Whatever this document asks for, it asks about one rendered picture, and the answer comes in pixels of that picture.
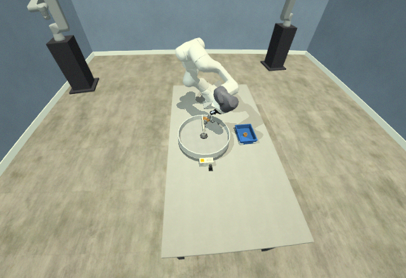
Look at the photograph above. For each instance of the blue shallow tray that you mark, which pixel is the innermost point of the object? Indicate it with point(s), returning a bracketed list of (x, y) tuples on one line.
[(251, 138)]

